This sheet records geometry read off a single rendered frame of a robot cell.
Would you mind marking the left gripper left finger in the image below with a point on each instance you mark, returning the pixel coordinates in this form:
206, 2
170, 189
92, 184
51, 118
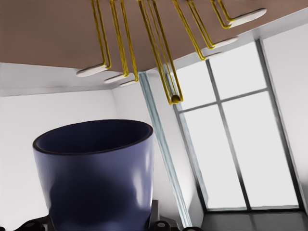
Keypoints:
33, 223

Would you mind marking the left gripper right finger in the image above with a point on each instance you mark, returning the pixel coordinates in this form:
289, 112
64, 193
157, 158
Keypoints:
155, 213

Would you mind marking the dark blue cup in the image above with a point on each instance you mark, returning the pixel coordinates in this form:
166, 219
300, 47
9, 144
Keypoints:
96, 173

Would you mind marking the grey framed window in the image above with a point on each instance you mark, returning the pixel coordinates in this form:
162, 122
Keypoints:
227, 134

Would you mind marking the silver frame post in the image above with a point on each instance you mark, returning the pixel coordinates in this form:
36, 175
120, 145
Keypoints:
164, 149

